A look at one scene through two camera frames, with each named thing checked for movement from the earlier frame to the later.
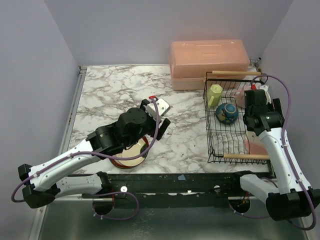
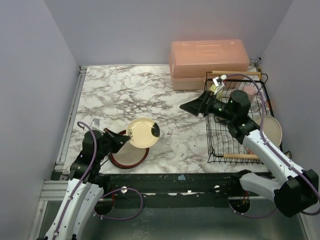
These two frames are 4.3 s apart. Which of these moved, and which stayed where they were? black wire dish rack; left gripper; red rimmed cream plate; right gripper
Moved: left gripper; right gripper
Stayed: black wire dish rack; red rimmed cream plate
